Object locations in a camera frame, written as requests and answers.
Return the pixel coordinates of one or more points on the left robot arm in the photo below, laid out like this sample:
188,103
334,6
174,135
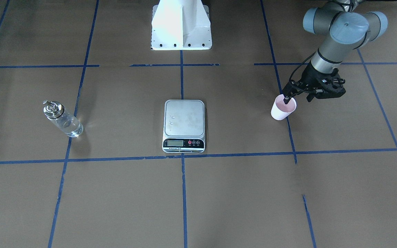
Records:
344,31

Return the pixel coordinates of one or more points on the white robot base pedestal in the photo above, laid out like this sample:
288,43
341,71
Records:
181,25

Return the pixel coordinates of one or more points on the digital kitchen scale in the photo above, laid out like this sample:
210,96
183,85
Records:
184,126

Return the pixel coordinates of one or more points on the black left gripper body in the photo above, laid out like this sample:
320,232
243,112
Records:
309,78

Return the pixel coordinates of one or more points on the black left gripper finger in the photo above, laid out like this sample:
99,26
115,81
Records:
291,89
286,100

